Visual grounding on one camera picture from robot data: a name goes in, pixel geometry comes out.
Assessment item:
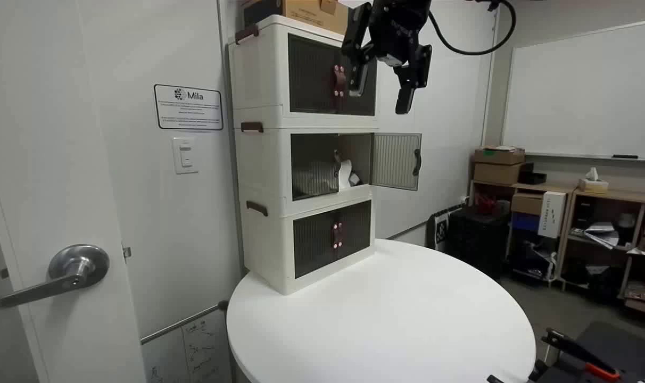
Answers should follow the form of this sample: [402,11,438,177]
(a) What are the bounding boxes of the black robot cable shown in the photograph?
[426,0,520,57]

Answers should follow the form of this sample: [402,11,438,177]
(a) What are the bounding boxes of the wooden shelf unit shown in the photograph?
[469,179,645,318]

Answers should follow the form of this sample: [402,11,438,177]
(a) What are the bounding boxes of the clear plastic bag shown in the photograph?
[293,155,341,199]

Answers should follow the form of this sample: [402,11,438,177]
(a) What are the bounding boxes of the black cup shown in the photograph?
[613,210,639,247]

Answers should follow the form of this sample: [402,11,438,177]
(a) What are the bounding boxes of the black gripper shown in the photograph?
[369,0,434,117]

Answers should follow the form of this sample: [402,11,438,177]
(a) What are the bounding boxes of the translucent cabinet compartment door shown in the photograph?
[372,132,426,194]

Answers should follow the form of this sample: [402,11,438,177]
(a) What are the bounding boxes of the flat cardboard box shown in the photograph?
[474,144,529,167]

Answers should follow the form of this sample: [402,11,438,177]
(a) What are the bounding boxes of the small cardboard box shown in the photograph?
[509,192,545,216]

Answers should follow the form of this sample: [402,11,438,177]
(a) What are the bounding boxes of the tissue box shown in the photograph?
[578,165,613,194]

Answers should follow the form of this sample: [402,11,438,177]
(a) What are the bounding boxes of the white upright box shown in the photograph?
[536,188,569,241]

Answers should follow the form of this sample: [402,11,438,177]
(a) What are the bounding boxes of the white three-tier storage cabinet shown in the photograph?
[227,12,384,296]

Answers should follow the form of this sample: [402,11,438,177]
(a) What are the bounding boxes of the large plain cardboard box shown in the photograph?
[471,162,524,188]

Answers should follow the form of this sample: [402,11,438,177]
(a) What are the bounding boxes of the white room door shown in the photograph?
[0,0,148,383]

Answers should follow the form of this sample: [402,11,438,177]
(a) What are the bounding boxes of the silver door lever handle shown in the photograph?
[0,243,114,311]

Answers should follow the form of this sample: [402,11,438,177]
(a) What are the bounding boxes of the white towel with red stripes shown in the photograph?
[335,155,355,194]

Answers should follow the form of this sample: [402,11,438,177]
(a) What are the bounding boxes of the cardboard box with black patch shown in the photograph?
[237,0,351,35]

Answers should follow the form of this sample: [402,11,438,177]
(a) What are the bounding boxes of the white wall sign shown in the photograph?
[151,81,227,132]

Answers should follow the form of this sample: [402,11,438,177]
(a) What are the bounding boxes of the black framed picture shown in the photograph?
[424,203,467,252]

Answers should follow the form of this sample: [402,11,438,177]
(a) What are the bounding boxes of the dark grey mat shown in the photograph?
[533,318,645,383]

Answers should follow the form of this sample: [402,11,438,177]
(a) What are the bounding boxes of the wall whiteboard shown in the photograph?
[501,14,645,164]

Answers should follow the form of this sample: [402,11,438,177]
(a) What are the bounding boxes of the white light switch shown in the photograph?
[170,134,201,177]

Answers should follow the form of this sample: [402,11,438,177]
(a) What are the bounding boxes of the black and red clamp tool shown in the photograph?
[538,327,626,383]

